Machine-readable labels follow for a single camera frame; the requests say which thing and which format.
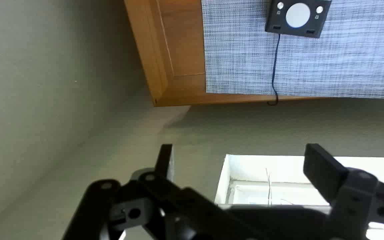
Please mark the wooden table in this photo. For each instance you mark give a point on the wooden table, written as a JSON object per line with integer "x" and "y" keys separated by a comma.
{"x": 169, "y": 38}

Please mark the black digital clock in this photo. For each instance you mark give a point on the black digital clock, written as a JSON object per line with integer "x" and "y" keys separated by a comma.
{"x": 297, "y": 17}

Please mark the blue-grey woven mat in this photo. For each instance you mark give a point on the blue-grey woven mat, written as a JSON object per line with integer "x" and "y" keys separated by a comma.
{"x": 347, "y": 60}

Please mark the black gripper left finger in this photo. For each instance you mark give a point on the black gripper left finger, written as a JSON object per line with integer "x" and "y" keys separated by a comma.
{"x": 151, "y": 200}

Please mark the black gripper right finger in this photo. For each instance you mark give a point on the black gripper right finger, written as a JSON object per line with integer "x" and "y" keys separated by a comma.
{"x": 355, "y": 196}

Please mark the white window frame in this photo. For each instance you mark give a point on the white window frame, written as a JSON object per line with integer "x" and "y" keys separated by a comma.
{"x": 277, "y": 180}

